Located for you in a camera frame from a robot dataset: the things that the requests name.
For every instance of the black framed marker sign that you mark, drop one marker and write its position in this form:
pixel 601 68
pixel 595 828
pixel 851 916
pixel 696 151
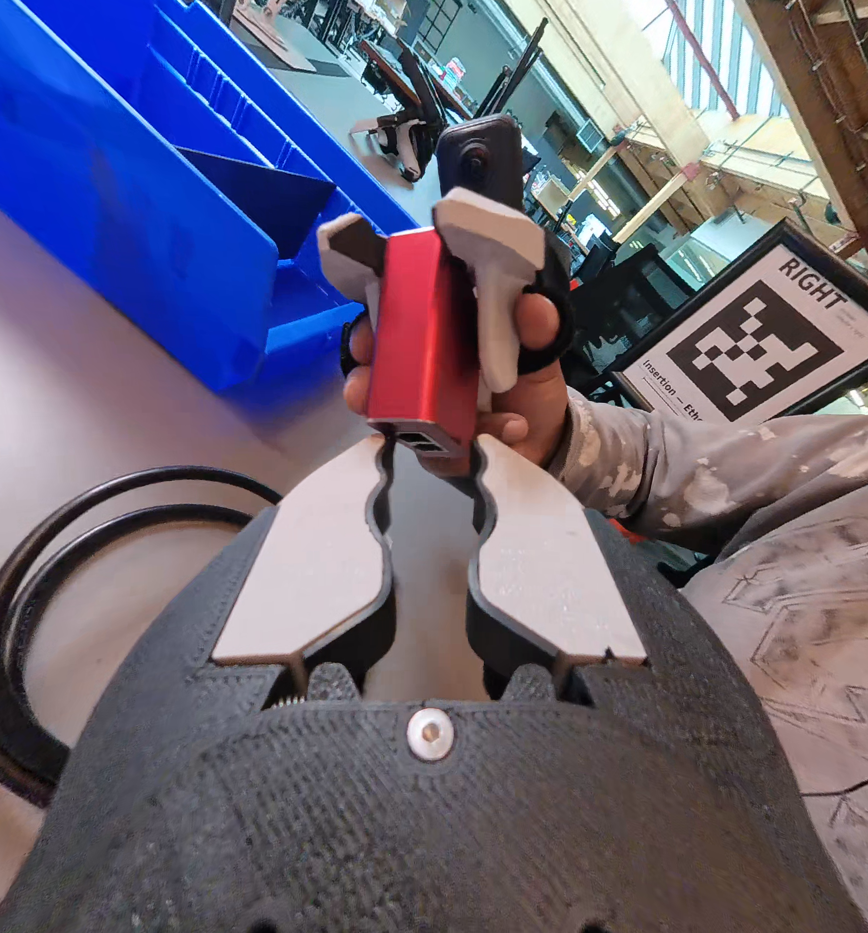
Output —
pixel 769 342

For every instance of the person's right hand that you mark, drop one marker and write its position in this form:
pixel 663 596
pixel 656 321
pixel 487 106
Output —
pixel 536 408

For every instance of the light wooden tablet stand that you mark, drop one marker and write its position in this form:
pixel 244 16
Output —
pixel 266 36

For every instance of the black bin divider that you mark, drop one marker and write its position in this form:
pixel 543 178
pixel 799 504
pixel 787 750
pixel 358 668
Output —
pixel 259 197

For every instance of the black white headset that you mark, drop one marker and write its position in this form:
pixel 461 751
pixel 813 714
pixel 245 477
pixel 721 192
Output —
pixel 404 142

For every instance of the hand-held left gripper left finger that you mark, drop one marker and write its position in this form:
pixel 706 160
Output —
pixel 310 576

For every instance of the blue plastic bin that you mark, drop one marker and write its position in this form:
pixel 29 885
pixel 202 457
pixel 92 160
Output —
pixel 113 182

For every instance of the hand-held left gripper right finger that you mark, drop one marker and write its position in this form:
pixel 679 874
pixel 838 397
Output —
pixel 550 576

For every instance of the red ethernet splitter box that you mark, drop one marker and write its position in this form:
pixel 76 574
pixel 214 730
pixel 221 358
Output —
pixel 419 328

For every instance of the black red office chair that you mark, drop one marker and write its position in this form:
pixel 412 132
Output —
pixel 630 306

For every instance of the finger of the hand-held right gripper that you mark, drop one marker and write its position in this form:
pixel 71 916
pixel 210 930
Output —
pixel 346 255
pixel 492 233

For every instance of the person's splotched grey hoodie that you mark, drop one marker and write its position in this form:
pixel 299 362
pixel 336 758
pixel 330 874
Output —
pixel 805 656

